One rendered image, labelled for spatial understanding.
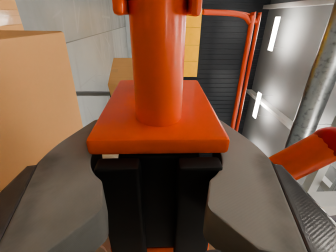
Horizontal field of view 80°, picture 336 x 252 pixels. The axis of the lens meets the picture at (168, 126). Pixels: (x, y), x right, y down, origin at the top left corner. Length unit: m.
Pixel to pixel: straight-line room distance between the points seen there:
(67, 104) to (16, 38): 0.11
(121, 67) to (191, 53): 5.64
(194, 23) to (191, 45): 0.69
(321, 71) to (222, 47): 6.10
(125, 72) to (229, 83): 9.99
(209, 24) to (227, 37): 1.09
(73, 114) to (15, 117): 0.12
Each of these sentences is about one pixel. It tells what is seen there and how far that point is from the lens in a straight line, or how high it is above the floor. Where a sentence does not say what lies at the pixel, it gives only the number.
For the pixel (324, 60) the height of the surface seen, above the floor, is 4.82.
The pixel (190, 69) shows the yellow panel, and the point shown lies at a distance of 7.65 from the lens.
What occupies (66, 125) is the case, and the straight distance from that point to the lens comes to 0.31.
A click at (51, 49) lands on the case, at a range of 0.29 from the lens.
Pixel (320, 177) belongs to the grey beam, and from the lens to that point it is 3.38.
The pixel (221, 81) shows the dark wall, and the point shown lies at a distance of 11.55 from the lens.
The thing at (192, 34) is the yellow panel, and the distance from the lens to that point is 7.48.
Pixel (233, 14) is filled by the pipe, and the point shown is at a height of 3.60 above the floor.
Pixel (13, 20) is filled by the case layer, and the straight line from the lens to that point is 1.00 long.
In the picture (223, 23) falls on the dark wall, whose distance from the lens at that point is 11.07.
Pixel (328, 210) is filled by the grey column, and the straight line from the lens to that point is 2.23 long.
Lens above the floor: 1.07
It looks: 2 degrees up
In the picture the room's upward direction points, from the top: 90 degrees clockwise
